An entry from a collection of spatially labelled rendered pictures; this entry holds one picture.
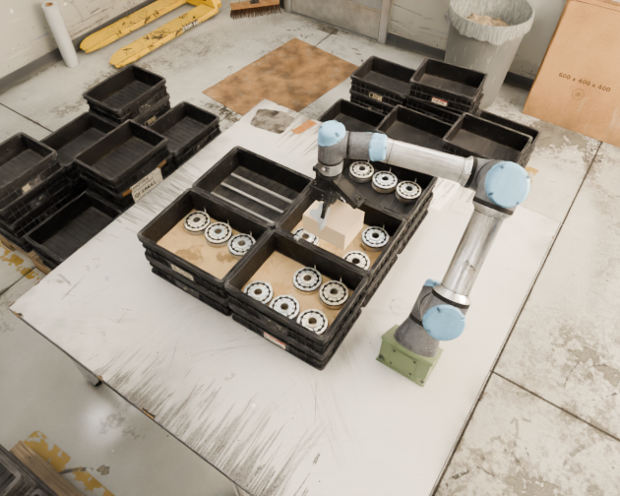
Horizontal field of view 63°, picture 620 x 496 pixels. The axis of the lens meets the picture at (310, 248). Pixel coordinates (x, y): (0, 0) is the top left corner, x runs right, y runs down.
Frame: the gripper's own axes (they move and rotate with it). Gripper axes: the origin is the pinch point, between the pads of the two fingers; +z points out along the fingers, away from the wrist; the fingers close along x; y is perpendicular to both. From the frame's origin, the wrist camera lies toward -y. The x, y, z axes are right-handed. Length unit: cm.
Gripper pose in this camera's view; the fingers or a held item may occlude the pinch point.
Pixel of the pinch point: (334, 217)
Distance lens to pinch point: 165.9
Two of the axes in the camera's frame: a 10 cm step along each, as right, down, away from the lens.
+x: -5.6, 6.4, -5.2
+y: -8.3, -4.3, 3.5
